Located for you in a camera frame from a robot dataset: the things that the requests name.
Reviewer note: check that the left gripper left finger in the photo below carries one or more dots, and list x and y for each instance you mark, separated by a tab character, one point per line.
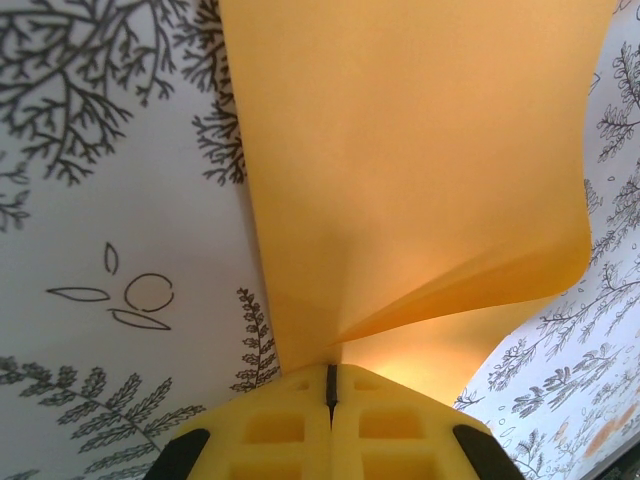
280	430

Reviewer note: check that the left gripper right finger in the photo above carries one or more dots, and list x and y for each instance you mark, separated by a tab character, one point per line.
390	430

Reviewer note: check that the floral patterned table cover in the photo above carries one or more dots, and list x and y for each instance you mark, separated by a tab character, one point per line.
125	200

